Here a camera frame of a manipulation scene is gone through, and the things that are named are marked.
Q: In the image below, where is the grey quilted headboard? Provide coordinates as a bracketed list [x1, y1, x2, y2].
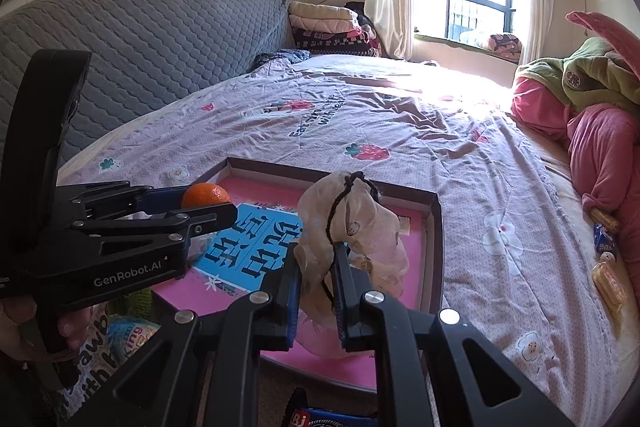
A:
[0, 0, 294, 168]

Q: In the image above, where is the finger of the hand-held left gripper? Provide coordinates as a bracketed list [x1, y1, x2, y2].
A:
[74, 202, 239, 254]
[55, 181, 187, 220]

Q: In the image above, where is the pink quilted mat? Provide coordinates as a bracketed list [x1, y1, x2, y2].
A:
[565, 11, 640, 84]

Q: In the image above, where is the white organza drawstring bag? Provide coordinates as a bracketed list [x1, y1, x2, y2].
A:
[294, 171, 411, 358]

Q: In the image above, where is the orange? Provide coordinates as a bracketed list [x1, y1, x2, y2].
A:
[181, 183, 233, 210]

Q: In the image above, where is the green blanket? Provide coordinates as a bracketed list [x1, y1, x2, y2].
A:
[517, 37, 640, 116]

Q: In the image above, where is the pink quilt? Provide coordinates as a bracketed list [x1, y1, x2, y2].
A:
[510, 77, 640, 258]

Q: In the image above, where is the green fuzzy ring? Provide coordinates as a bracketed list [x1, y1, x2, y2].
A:
[106, 288, 154, 324]

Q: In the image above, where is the grey cardboard box tray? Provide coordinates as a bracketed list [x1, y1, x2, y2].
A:
[150, 157, 444, 396]

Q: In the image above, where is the person's left hand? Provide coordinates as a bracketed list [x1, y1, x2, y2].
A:
[0, 294, 94, 364]

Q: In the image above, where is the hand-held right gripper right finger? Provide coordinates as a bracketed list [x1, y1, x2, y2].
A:
[330, 243, 576, 427]

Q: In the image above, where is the small blue wrapper packet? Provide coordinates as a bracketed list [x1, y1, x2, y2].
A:
[590, 207, 621, 264]

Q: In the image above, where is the green windowsill mat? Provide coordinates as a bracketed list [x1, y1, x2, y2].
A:
[414, 33, 521, 58]

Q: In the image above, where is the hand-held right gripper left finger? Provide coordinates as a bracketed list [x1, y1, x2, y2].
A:
[65, 243, 304, 427]

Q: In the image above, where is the yellow biscuit packet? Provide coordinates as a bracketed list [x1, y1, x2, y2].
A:
[591, 253, 629, 324]

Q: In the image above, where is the blue white toy egg capsule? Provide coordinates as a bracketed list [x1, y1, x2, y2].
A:
[106, 314, 162, 359]

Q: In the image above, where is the blue snack packet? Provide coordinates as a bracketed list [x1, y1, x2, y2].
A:
[285, 388, 379, 427]

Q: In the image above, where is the pink and blue book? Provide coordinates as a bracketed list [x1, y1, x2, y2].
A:
[152, 169, 427, 391]

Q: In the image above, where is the dark patterned folded blanket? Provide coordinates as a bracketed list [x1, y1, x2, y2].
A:
[292, 27, 382, 57]

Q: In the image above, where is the blue patterned cloth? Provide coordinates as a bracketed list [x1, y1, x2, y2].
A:
[254, 49, 312, 69]

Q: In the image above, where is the patterned windowsill cushion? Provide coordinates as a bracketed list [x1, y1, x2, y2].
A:
[487, 33, 524, 54]

